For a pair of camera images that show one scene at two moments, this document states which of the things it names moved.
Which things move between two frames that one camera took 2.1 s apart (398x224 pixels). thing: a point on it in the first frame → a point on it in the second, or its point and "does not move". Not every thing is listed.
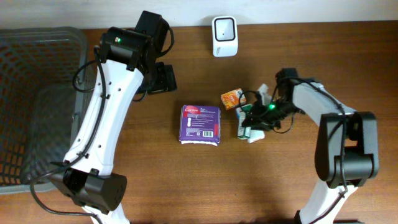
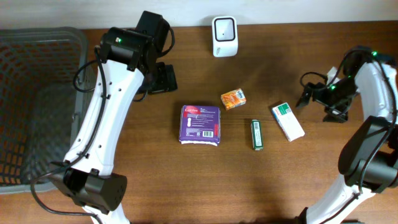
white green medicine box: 255,135 → 288,121
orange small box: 231,99 does not move
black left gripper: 162,79 does not move
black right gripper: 259,116 → 315,94
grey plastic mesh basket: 43,99 does not move
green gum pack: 244,132 → 257,135
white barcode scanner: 225,37 does not move
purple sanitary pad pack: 200,124 does not move
